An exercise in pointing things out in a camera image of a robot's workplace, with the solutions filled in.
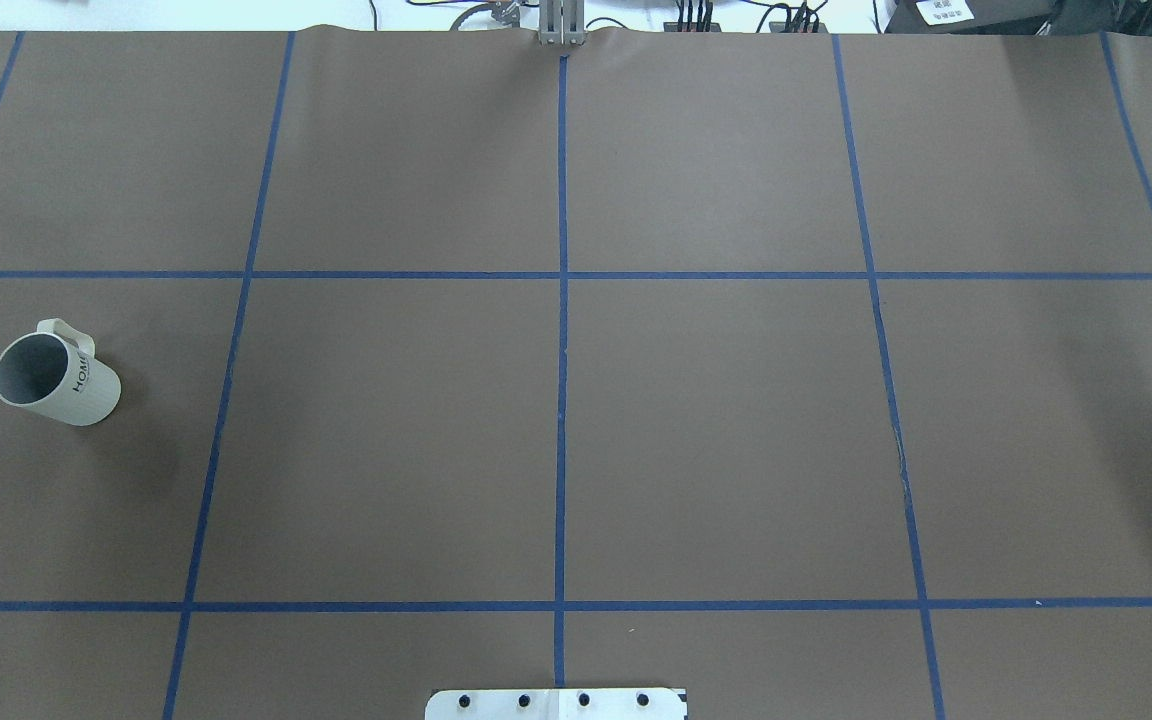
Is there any black cable bundle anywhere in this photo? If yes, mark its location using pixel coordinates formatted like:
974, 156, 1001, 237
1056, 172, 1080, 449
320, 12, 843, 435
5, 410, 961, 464
664, 0, 827, 35

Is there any aluminium frame post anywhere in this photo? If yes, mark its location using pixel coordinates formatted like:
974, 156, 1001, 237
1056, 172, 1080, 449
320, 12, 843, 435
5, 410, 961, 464
536, 0, 588, 47

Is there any brown paper table mat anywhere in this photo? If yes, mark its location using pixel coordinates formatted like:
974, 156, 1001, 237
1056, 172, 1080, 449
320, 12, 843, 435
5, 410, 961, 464
0, 26, 1152, 719

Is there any white HOME mug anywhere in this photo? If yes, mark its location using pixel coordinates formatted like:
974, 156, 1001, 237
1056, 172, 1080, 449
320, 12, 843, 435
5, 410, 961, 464
0, 318, 122, 427

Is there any black box with label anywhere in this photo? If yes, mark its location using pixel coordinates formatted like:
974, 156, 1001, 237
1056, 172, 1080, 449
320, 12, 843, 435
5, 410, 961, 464
882, 1, 1056, 35

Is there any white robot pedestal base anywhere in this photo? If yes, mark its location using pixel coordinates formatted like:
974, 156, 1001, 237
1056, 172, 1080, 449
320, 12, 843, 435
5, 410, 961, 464
424, 687, 689, 719

